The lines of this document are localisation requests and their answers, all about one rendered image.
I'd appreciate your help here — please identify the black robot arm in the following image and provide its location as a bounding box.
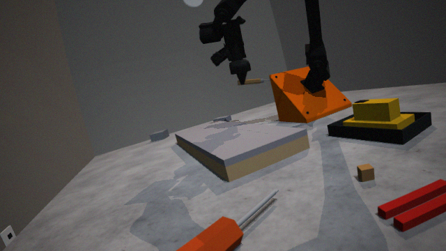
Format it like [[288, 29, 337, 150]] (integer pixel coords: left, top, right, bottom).
[[199, 0, 330, 93]]

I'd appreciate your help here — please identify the grey panel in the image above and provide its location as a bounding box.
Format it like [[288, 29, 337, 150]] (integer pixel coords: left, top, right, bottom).
[[175, 121, 309, 182]]

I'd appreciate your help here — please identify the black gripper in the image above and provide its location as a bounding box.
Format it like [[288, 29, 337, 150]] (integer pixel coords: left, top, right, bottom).
[[225, 38, 251, 85]]

